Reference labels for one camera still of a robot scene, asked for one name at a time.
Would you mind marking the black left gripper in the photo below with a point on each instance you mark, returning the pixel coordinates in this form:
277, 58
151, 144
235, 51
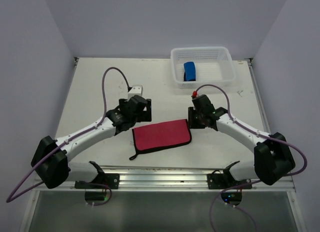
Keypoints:
145, 114

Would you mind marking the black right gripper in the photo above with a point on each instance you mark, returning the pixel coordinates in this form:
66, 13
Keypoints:
191, 111

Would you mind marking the red microfiber towel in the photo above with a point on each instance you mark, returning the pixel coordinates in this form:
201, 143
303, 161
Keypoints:
160, 136

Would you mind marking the blue microfiber towel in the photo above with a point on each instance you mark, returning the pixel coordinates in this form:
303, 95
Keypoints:
189, 72

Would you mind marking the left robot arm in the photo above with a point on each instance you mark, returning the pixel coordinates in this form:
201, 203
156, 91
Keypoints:
53, 159

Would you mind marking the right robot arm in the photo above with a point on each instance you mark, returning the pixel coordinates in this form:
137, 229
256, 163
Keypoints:
272, 158

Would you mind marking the white perforated plastic basket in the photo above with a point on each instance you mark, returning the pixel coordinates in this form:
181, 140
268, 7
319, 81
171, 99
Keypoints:
213, 65

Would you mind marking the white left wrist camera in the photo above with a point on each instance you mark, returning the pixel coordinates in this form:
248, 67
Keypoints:
135, 90

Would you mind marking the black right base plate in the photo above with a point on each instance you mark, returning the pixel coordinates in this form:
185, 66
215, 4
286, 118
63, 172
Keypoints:
219, 181

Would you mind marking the aluminium mounting rail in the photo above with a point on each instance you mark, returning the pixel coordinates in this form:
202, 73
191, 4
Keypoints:
170, 179

